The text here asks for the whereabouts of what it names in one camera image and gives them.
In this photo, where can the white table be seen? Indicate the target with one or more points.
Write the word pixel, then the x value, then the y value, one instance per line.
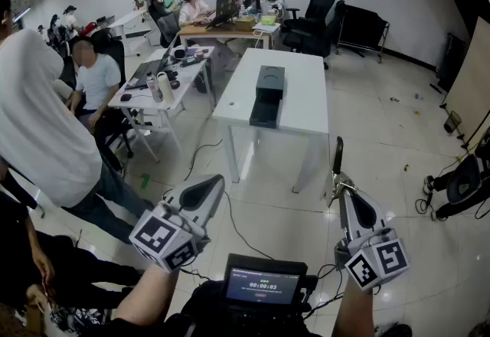
pixel 298 90

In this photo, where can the green tape strip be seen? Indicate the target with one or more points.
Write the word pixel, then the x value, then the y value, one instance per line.
pixel 145 180

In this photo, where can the clear water bottle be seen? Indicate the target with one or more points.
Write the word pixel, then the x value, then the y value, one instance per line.
pixel 155 90

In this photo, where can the white flat box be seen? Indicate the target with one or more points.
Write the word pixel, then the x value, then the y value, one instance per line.
pixel 268 28

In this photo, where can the wooden top desk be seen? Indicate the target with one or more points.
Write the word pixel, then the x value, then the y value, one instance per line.
pixel 226 33

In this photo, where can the person's left forearm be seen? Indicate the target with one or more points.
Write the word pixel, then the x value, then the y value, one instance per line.
pixel 145 297

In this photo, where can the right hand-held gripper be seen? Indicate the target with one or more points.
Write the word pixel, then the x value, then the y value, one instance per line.
pixel 383 259

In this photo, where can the white desk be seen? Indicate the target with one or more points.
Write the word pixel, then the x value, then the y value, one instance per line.
pixel 130 15
pixel 143 102

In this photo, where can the black chest-mounted screen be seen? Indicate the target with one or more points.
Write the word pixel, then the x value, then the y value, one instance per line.
pixel 262 285

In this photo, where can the black white printed bag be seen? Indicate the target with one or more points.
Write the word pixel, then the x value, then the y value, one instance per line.
pixel 76 322

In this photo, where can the purple notebook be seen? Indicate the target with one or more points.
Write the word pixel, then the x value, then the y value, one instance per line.
pixel 201 49

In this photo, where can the cream thermos flask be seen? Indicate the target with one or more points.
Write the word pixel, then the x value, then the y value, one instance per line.
pixel 166 90

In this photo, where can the black tape roll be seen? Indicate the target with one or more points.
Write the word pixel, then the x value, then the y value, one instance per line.
pixel 174 84

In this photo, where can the person's right forearm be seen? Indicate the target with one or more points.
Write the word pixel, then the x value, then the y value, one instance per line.
pixel 352 312

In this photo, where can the ceiling tube light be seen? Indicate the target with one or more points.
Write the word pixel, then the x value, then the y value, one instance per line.
pixel 22 14

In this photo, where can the black mesh bin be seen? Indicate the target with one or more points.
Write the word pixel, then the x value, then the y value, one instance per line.
pixel 453 122

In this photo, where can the black chair with grey jacket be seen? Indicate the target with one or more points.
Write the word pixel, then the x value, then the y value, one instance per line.
pixel 166 27

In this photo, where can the sticker covered laptop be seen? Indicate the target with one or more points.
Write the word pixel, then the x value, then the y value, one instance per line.
pixel 229 2

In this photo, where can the black office chair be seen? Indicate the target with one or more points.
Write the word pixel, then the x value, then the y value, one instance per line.
pixel 113 48
pixel 321 2
pixel 337 21

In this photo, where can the black handheld device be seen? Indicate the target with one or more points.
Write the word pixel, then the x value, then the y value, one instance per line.
pixel 191 62

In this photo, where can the black open laptop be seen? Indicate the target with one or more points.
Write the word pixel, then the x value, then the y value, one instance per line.
pixel 147 73

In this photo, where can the green tissue box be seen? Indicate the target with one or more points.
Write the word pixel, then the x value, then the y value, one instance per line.
pixel 269 20

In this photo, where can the small cardboard box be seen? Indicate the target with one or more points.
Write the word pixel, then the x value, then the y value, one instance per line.
pixel 245 24

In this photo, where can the black computer mouse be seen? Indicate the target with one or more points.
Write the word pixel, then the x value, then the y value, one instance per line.
pixel 126 97

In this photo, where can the red round tin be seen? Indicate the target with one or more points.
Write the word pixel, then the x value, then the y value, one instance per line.
pixel 200 56

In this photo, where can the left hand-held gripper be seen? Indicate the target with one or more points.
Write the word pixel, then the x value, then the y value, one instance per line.
pixel 161 236

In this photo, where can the black white headset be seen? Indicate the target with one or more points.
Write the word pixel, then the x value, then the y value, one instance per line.
pixel 180 53

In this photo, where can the black cabinet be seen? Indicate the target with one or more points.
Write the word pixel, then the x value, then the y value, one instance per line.
pixel 451 59

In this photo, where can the black rolling rack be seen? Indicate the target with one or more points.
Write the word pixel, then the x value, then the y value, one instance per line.
pixel 363 27

